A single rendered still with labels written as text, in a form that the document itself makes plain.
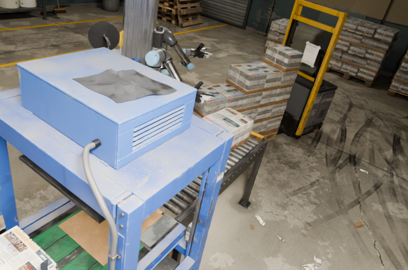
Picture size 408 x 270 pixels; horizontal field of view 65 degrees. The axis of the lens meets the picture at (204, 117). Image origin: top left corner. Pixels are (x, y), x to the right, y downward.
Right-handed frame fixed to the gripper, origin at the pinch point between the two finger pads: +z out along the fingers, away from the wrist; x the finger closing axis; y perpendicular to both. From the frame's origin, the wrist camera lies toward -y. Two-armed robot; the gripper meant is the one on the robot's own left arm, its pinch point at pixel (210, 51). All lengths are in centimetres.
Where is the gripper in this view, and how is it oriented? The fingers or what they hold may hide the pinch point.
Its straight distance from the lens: 368.7
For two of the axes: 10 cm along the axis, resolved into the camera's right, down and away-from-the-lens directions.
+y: -2.3, 7.8, 5.8
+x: 4.0, 6.2, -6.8
